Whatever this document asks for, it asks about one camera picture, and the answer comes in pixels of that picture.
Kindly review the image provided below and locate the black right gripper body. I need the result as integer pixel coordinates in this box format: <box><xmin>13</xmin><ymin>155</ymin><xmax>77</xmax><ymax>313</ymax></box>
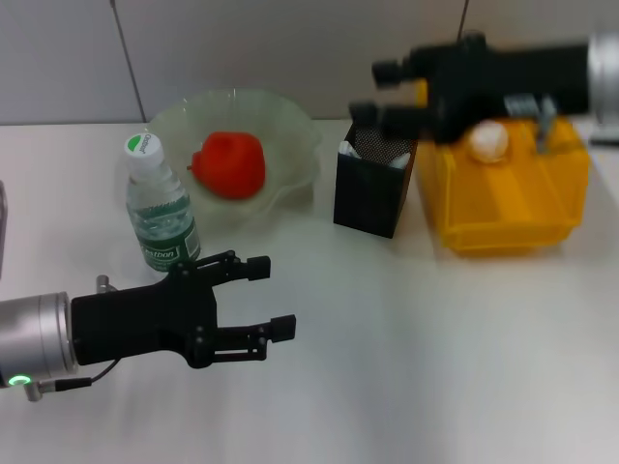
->
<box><xmin>410</xmin><ymin>31</ymin><xmax>592</xmax><ymax>145</ymax></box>

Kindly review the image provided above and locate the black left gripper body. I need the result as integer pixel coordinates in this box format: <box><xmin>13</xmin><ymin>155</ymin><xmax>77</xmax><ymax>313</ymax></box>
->
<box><xmin>70</xmin><ymin>263</ymin><xmax>220</xmax><ymax>369</ymax></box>

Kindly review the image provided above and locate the white paper ball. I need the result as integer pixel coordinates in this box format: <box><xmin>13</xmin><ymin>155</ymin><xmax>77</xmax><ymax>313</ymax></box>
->
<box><xmin>466</xmin><ymin>120</ymin><xmax>513</xmax><ymax>164</ymax></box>

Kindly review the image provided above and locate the orange fruit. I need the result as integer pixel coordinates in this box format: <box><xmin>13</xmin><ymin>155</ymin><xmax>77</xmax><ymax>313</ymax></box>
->
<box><xmin>187</xmin><ymin>130</ymin><xmax>267</xmax><ymax>200</ymax></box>

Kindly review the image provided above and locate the clear green-label water bottle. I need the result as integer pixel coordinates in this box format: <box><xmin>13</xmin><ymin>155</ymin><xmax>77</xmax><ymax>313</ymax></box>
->
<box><xmin>123</xmin><ymin>132</ymin><xmax>202</xmax><ymax>276</ymax></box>

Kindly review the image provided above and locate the black mesh pen holder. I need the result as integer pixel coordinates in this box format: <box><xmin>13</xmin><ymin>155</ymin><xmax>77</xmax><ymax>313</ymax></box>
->
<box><xmin>332</xmin><ymin>118</ymin><xmax>420</xmax><ymax>240</ymax></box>

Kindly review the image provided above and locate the green wavy glass fruit plate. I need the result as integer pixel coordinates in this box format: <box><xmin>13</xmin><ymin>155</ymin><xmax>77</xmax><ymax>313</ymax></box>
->
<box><xmin>147</xmin><ymin>87</ymin><xmax>324</xmax><ymax>236</ymax></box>

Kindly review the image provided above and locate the yellow plastic bin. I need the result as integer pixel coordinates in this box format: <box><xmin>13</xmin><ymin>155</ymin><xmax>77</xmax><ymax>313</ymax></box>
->
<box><xmin>414</xmin><ymin>79</ymin><xmax>592</xmax><ymax>257</ymax></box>

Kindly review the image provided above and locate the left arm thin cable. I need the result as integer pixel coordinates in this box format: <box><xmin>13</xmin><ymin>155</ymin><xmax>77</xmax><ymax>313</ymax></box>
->
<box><xmin>26</xmin><ymin>360</ymin><xmax>120</xmax><ymax>403</ymax></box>

